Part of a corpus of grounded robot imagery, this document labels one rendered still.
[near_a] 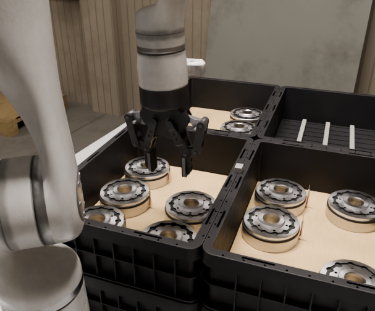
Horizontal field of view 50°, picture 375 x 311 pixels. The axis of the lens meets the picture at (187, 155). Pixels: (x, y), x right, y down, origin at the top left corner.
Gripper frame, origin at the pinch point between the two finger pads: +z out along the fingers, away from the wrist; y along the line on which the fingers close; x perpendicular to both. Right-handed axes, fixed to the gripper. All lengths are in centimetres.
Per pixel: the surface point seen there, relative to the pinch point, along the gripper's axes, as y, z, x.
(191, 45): -83, 36, 234
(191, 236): 4.3, 12.5, -2.1
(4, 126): -208, 86, 160
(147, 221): -6.7, 15.2, 2.8
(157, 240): 3.2, 5.3, -12.8
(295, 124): 14, 17, 62
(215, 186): 2.1, 15.8, 19.7
